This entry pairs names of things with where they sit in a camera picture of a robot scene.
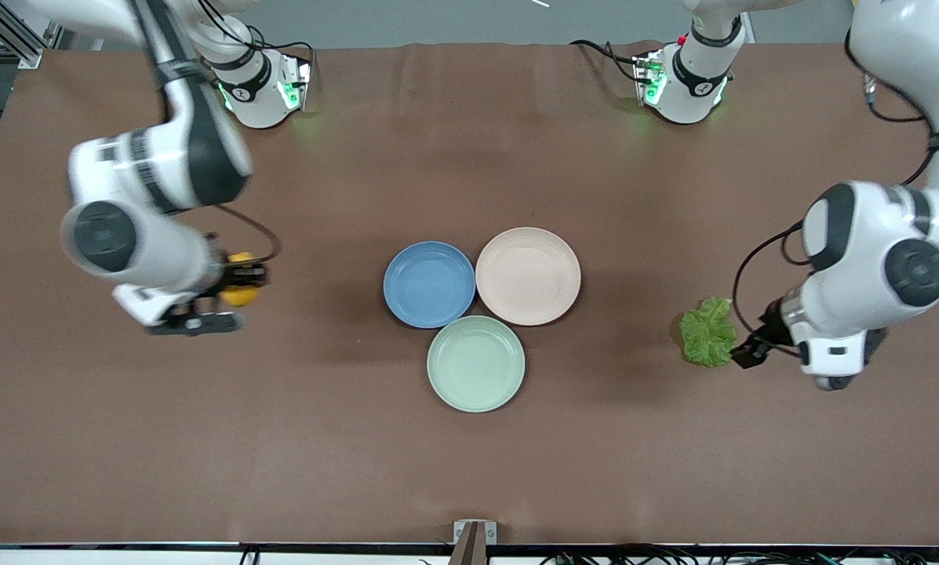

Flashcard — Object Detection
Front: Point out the yellow lemon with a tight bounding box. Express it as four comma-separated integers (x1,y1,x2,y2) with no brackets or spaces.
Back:
220,251,264,308

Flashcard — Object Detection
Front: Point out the green lettuce leaf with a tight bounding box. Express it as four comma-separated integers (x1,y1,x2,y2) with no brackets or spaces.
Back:
679,296,739,369

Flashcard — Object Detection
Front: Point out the blue plate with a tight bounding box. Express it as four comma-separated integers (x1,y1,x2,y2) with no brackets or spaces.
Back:
383,240,478,330

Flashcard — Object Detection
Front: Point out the brown table cover sheet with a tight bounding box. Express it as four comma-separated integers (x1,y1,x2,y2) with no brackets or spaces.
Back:
0,41,939,545

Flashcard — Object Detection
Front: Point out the beige plate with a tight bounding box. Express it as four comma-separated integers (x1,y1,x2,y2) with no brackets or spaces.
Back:
475,227,582,326

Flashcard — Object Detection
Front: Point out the light green plate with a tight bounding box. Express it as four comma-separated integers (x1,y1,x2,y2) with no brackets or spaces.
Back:
426,315,526,414

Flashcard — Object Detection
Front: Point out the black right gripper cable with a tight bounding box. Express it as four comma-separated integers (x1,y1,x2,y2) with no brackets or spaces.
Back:
212,203,283,269

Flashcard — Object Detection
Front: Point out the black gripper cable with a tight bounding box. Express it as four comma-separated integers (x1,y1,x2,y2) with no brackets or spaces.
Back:
212,203,283,269
731,220,813,348

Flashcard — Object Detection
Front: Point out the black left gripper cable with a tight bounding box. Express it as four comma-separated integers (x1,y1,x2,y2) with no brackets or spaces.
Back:
731,220,813,348

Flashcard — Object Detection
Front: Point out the black right base cable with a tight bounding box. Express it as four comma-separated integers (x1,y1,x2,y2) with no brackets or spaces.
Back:
256,35,316,62

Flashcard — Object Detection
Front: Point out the black base cable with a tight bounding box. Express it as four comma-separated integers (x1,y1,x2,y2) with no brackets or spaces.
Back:
256,35,316,62
569,38,647,84

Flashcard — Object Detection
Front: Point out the black left base cable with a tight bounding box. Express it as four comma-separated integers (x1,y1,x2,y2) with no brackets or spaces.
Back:
569,38,647,84

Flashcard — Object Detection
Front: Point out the aluminium frame profile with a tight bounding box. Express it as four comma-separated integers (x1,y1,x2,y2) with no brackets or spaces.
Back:
0,0,64,68

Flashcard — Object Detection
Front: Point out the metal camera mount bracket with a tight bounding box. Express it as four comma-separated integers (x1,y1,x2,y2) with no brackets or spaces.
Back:
447,519,498,565

